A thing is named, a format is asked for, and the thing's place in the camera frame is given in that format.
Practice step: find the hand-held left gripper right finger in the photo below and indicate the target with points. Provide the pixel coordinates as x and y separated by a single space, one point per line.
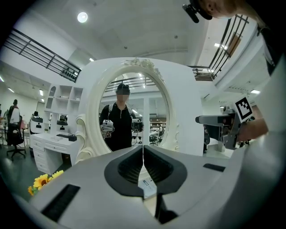
196 174

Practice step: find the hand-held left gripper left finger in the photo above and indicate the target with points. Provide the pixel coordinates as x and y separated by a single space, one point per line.
89 179

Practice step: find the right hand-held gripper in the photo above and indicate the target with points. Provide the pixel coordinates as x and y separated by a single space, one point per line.
232 134

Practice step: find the person's right forearm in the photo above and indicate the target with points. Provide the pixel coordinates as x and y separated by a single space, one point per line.
254 130

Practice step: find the black flat desk device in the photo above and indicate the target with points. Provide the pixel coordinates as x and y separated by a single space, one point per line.
67 137

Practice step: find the yellow sunflower bouquet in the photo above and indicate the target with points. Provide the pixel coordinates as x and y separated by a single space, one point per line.
41 181

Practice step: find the pale blue mask packet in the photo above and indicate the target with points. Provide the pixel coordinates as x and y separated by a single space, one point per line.
147 187

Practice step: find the oval cream-framed mirror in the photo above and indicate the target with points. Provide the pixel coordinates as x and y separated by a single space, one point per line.
93 125

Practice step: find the white dresser with shelves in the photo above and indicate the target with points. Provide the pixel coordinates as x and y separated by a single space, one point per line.
44 145

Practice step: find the black balcony railing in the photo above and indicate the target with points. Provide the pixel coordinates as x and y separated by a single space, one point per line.
53 60
220 48

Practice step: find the white and black robot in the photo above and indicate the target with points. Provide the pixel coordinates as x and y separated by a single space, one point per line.
35 128

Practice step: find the black office chair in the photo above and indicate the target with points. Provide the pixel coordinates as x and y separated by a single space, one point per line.
14 134

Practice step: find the person's black clothing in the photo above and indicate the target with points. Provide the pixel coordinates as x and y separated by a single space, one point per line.
273 44

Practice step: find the person's head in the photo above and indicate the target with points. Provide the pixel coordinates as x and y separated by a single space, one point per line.
225 9

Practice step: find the round ceiling light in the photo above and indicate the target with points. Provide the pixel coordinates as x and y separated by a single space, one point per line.
82 17

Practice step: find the black head-mounted camera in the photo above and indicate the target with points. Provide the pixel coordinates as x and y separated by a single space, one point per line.
193 11

